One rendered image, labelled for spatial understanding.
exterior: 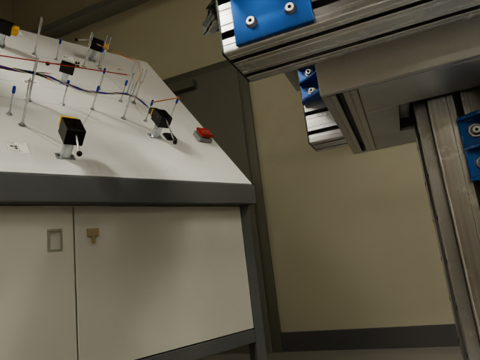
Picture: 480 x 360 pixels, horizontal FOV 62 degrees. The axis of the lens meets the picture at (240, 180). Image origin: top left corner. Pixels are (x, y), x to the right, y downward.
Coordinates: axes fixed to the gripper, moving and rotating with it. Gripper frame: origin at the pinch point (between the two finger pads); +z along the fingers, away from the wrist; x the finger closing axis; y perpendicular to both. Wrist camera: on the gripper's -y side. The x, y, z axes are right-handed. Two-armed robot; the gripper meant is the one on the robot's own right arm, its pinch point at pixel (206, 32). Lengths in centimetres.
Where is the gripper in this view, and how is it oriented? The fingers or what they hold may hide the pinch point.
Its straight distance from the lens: 162.2
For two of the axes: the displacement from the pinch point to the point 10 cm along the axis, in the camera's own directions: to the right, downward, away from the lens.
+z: -6.3, 5.6, 5.4
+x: 7.0, 7.1, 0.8
